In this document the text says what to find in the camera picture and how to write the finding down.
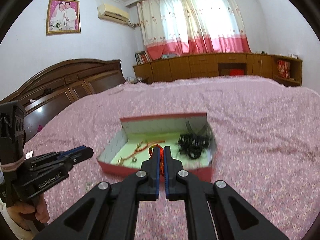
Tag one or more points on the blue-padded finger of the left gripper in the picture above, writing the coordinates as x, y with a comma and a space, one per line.
76, 155

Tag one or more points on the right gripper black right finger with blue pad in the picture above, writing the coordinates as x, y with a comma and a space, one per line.
214, 210

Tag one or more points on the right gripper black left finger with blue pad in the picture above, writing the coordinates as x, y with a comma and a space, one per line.
108, 211

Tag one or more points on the white sleeve forearm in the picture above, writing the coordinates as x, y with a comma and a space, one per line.
19, 232

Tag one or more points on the left hand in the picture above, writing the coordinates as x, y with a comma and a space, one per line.
41, 212

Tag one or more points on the black smartphone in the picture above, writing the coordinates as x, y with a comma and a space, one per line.
29, 154

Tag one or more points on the dark wooden headboard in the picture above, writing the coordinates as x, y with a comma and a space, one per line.
50, 91

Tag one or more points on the pink cardboard box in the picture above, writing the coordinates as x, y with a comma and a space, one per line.
130, 147

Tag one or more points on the pink floral bedspread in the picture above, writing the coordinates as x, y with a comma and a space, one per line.
267, 136

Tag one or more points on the row of books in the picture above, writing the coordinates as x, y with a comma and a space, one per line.
142, 57

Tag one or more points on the framed wedding photo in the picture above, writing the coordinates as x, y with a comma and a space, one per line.
63, 17

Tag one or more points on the long wooden cabinet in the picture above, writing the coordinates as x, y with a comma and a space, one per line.
219, 64

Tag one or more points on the red gift bag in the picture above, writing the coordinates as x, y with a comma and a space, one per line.
283, 68

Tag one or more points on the pink white curtains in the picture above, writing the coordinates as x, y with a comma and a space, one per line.
187, 27

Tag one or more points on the wall air conditioner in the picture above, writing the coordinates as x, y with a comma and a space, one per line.
112, 13

